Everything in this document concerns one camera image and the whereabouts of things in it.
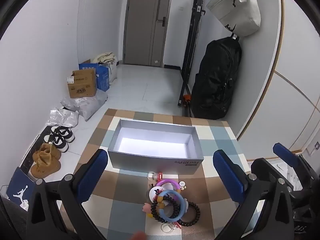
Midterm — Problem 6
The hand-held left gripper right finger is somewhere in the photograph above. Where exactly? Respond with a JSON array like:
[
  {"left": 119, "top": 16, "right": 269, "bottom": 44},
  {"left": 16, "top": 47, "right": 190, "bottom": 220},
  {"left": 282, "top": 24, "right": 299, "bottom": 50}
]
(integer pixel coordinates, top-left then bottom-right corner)
[{"left": 213, "top": 149, "right": 298, "bottom": 240}]

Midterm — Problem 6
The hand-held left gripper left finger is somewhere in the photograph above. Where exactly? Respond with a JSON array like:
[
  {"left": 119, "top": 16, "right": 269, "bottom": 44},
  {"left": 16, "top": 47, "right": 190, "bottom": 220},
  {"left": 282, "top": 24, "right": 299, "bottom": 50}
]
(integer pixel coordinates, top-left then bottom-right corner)
[{"left": 26, "top": 149, "right": 108, "bottom": 240}]

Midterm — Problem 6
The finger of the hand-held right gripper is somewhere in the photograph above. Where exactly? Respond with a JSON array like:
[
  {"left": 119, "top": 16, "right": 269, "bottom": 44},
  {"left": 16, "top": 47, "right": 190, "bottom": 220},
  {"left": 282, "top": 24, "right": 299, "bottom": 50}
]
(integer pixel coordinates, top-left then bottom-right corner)
[{"left": 273, "top": 143, "right": 317, "bottom": 190}]

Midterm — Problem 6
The black coil hair tie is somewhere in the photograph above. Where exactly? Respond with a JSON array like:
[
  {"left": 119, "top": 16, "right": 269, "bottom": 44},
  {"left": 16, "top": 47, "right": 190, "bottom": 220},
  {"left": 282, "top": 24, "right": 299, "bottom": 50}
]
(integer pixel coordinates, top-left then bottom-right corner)
[
  {"left": 150, "top": 195, "right": 180, "bottom": 223},
  {"left": 179, "top": 202, "right": 201, "bottom": 227}
]

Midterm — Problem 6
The blue ring bracelet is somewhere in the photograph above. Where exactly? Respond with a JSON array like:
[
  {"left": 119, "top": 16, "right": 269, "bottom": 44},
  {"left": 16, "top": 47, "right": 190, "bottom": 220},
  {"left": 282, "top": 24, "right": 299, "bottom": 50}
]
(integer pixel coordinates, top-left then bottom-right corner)
[{"left": 158, "top": 190, "right": 187, "bottom": 222}]

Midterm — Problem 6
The purple ring bracelet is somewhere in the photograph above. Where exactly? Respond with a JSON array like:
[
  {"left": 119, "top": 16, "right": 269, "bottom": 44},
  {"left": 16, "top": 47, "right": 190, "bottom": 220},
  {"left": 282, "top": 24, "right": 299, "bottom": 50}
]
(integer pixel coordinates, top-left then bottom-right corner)
[{"left": 153, "top": 179, "right": 179, "bottom": 193}]

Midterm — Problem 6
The white round badge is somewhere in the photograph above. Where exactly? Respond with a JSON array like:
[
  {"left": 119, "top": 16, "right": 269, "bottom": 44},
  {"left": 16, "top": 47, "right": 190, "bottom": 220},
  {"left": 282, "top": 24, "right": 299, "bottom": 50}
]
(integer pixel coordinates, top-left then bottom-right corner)
[{"left": 149, "top": 186, "right": 165, "bottom": 202}]

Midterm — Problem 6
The grey cardboard box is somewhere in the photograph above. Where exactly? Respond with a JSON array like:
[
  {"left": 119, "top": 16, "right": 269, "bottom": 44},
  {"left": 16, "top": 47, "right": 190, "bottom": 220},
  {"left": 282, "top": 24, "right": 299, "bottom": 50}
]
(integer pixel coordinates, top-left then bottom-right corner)
[{"left": 107, "top": 119, "right": 204, "bottom": 175}]

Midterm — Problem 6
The clear plastic clip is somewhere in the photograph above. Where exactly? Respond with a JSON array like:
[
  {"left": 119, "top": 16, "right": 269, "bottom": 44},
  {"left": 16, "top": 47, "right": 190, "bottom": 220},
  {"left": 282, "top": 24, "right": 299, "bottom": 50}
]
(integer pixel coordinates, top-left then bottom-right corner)
[{"left": 161, "top": 222, "right": 175, "bottom": 233}]

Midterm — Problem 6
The checkered tablecloth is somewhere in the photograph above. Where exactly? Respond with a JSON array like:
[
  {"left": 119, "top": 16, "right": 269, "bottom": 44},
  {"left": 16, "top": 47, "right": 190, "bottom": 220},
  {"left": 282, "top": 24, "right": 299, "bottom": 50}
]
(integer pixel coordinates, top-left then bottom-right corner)
[{"left": 57, "top": 108, "right": 260, "bottom": 240}]

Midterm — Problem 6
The white wardrobe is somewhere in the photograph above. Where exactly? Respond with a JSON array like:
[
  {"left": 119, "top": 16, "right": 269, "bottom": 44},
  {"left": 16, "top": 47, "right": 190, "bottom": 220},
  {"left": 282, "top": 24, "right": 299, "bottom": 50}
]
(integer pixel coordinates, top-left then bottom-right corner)
[{"left": 236, "top": 0, "right": 320, "bottom": 155}]

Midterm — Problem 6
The red and white round charm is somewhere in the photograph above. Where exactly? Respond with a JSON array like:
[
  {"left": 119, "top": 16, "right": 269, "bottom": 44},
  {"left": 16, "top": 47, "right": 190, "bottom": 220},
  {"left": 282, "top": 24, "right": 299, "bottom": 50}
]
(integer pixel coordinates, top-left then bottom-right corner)
[{"left": 147, "top": 171, "right": 163, "bottom": 182}]

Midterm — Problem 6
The silver parcel bag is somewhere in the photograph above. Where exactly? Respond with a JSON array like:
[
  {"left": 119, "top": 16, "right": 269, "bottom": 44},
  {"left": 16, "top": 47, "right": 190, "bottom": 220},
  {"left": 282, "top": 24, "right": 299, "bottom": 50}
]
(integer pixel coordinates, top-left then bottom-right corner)
[{"left": 47, "top": 107, "right": 79, "bottom": 127}]

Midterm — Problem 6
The blue paper bag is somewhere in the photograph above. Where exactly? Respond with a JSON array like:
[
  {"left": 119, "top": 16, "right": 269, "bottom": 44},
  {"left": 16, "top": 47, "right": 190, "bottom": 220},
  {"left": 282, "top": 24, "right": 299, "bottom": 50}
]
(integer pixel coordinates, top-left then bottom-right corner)
[{"left": 5, "top": 167, "right": 35, "bottom": 207}]

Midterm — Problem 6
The large grey parcel bag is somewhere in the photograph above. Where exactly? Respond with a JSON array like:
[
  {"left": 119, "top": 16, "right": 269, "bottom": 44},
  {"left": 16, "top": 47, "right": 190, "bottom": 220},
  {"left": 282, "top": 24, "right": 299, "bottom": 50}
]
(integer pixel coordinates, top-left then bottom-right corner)
[{"left": 77, "top": 90, "right": 108, "bottom": 122}]

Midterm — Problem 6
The small grey parcel bag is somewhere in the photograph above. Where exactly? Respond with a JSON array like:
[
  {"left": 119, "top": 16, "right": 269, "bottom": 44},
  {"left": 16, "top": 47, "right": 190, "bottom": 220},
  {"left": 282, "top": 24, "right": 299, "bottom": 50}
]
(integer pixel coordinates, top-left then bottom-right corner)
[{"left": 61, "top": 96, "right": 83, "bottom": 111}]

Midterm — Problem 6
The brown cardboard box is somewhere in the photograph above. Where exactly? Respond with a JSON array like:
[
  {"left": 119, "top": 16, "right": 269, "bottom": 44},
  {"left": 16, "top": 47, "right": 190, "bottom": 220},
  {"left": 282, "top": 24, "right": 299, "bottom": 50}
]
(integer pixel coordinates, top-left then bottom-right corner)
[{"left": 66, "top": 69, "right": 97, "bottom": 98}]

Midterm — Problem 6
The black backpack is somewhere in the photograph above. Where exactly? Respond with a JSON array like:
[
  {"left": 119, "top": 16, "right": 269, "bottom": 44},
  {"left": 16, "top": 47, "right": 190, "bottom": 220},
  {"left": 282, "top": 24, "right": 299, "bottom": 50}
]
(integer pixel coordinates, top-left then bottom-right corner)
[{"left": 191, "top": 37, "right": 242, "bottom": 120}]

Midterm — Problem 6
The blue cardboard box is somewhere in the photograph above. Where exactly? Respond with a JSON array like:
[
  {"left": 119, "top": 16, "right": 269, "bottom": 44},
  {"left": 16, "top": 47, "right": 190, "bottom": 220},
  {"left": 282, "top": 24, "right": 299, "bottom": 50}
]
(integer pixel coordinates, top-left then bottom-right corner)
[{"left": 79, "top": 59, "right": 110, "bottom": 92}]

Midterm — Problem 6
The beige folded cloth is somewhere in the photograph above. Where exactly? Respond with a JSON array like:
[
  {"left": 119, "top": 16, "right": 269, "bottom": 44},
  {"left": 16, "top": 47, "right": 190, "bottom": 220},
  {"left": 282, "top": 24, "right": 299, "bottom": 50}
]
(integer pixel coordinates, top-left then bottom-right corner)
[{"left": 91, "top": 52, "right": 117, "bottom": 64}]

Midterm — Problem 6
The black folded rack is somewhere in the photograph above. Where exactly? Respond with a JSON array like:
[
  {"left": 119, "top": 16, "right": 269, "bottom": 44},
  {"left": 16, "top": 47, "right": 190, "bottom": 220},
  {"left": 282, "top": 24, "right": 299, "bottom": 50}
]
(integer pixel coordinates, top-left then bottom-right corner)
[{"left": 177, "top": 0, "right": 207, "bottom": 107}]

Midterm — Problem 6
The beige bag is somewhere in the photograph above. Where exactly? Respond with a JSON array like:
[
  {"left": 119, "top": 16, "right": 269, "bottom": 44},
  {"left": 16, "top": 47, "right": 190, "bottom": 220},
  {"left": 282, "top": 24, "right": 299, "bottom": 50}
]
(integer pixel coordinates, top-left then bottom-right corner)
[{"left": 206, "top": 0, "right": 261, "bottom": 37}]

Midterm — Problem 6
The grey door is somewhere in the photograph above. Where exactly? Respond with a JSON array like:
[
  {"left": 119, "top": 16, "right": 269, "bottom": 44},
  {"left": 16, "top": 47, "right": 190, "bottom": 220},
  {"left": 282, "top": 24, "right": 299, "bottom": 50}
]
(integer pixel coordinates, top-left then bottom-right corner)
[{"left": 123, "top": 0, "right": 174, "bottom": 67}]

